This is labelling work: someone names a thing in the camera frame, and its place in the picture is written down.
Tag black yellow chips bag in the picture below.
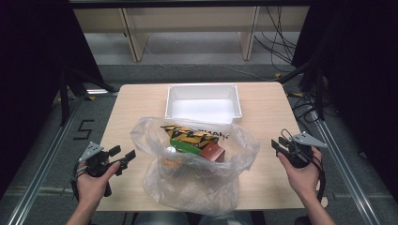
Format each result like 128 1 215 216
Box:
160 124 220 148

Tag person's left hand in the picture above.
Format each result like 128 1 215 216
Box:
76 160 122 208

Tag brown box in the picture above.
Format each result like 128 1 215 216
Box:
200 142 226 164

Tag black floor cables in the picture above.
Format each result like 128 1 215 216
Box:
253 5 325 125

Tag person's right hand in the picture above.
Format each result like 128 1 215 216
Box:
277 145 324 201

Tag right hand-held gripper cable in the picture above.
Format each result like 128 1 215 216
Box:
280 127 327 203

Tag light wooden desk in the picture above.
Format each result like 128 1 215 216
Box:
72 5 312 63

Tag left hand-held gripper cable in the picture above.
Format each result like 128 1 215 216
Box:
69 159 92 202

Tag clear plastic bag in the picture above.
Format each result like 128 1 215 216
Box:
130 116 261 218

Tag white plastic bin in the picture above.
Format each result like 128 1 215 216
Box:
164 83 244 127

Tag green snack packet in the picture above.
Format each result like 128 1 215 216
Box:
169 138 203 156

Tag black metal stand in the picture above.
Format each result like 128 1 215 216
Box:
56 66 119 127
277 58 327 122

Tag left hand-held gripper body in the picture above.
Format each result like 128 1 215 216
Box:
77 141 113 198

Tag metal floor rail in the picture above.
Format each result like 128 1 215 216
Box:
314 119 383 225
5 93 86 225

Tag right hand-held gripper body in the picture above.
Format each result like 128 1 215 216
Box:
282 130 329 170

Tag hand-held gripper cable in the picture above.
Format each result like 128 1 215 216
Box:
69 159 92 202
280 127 327 203

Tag black curtain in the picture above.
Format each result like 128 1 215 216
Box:
290 0 398 204
0 0 106 201

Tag orange juice bottle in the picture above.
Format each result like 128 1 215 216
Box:
162 145 184 170

